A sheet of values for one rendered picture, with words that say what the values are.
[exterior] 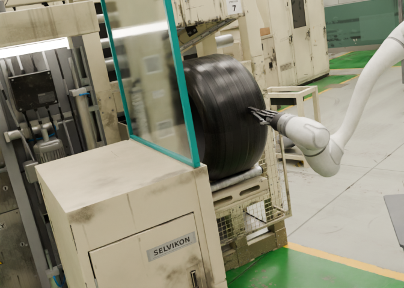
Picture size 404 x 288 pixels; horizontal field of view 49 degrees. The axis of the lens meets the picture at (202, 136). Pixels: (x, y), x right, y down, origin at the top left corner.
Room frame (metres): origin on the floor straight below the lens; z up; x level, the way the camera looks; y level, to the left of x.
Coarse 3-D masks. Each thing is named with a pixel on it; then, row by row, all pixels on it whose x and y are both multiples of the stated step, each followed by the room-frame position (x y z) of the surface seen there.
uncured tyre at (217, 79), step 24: (192, 72) 1.96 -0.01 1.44; (216, 72) 1.94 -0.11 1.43; (240, 72) 1.97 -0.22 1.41; (192, 96) 1.92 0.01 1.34; (216, 96) 1.85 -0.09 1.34; (240, 96) 1.88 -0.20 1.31; (192, 120) 2.38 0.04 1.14; (216, 120) 1.82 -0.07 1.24; (240, 120) 1.85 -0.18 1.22; (216, 144) 1.83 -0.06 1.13; (240, 144) 1.85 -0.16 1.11; (264, 144) 1.93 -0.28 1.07; (216, 168) 1.88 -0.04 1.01; (240, 168) 1.95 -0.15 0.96
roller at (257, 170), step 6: (252, 168) 2.03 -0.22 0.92; (258, 168) 2.04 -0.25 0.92; (234, 174) 1.99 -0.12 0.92; (240, 174) 1.99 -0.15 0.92; (246, 174) 2.00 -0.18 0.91; (252, 174) 2.01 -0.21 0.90; (258, 174) 2.03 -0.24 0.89; (216, 180) 1.95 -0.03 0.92; (222, 180) 1.95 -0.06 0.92; (228, 180) 1.96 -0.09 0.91; (234, 180) 1.97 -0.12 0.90; (240, 180) 1.99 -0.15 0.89; (210, 186) 1.92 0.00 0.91; (216, 186) 1.92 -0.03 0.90; (222, 186) 1.94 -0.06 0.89
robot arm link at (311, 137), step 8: (296, 120) 1.55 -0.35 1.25; (304, 120) 1.53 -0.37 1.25; (312, 120) 1.53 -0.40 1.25; (288, 128) 1.57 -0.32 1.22; (296, 128) 1.53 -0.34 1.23; (304, 128) 1.50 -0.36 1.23; (312, 128) 1.48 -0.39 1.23; (320, 128) 1.47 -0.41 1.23; (288, 136) 1.58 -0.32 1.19; (296, 136) 1.52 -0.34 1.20; (304, 136) 1.49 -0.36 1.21; (312, 136) 1.46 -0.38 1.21; (320, 136) 1.46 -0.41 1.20; (328, 136) 1.48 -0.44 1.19; (296, 144) 1.54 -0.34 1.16; (304, 144) 1.49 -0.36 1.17; (312, 144) 1.47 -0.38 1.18; (320, 144) 1.46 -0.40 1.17; (304, 152) 1.55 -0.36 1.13; (312, 152) 1.52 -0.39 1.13; (320, 152) 1.53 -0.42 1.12
